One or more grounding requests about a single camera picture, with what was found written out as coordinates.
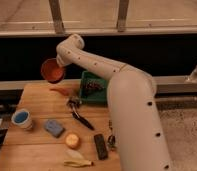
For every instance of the orange round fruit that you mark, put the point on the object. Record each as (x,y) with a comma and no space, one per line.
(72,140)

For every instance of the metal ice cream scoop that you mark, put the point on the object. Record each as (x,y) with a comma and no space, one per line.
(111,138)

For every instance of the green plastic tray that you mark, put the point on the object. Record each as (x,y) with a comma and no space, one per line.
(97,97)

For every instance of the blue sponge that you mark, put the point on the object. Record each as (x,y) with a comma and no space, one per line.
(54,128)

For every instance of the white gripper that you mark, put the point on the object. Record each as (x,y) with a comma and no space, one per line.
(62,61)

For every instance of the black remote control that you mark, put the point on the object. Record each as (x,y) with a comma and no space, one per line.
(100,147)

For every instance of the red bowl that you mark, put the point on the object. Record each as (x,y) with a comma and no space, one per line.
(51,71)

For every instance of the dark pine cone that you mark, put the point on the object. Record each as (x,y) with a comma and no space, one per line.
(92,87)

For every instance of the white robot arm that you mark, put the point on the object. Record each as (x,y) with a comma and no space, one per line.
(140,139)

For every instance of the blue and white cup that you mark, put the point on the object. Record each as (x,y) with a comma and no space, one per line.
(22,119)

